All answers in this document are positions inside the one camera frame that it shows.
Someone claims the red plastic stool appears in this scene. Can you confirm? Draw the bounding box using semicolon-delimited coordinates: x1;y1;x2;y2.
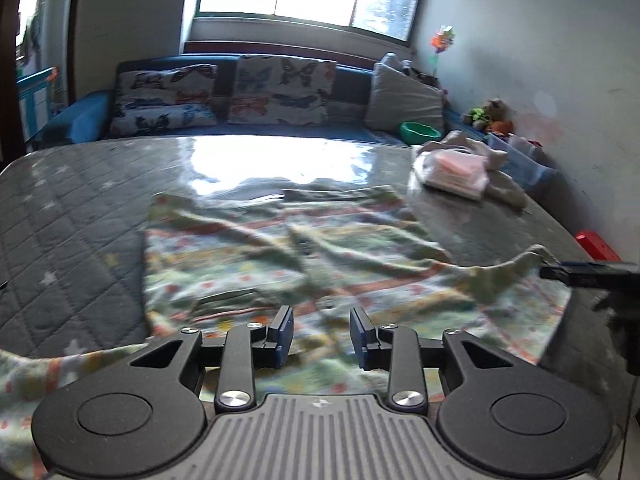
575;230;622;263

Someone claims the colourful pinwheel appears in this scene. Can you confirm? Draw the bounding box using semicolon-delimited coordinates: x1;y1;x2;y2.
428;24;457;79

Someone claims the grey cushion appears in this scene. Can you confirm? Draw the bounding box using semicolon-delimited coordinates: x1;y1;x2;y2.
364;62;446;134

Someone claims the teddy bear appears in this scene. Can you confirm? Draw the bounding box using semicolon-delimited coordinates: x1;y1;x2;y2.
461;98;509;129

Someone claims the large butterfly print cushion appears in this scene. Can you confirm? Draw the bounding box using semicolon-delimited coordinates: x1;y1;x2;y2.
226;54;338;126

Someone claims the plastic bag of pink clothes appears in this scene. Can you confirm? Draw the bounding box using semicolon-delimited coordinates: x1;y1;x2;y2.
412;149;491;201

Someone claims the green plastic basin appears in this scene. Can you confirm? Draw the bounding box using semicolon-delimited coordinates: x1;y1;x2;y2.
399;120;442;145

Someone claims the grey quilted table cover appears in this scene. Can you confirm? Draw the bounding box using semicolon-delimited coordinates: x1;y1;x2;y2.
0;134;640;480

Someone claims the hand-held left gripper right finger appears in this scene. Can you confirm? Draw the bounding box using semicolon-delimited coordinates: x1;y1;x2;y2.
349;306;516;413

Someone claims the pale cloth bundle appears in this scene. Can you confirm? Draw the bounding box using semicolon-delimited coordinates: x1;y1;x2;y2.
381;52;442;87

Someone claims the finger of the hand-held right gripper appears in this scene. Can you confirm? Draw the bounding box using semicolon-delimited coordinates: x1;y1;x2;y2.
540;261;640;291

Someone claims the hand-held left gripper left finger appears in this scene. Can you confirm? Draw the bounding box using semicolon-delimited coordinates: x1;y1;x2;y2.
127;305;294;411

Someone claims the teal shelf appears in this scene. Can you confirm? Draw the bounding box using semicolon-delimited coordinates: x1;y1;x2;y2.
16;66;61;147

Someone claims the blue sofa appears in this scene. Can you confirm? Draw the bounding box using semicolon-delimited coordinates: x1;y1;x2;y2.
31;54;501;154

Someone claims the clear plastic storage box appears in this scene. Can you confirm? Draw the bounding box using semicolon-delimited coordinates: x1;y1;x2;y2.
484;132;559;197

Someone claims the green patterned garment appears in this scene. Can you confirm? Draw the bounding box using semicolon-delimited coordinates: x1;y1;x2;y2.
0;185;574;480

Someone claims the cream cloth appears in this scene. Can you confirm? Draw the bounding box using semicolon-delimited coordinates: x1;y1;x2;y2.
424;130;529;211

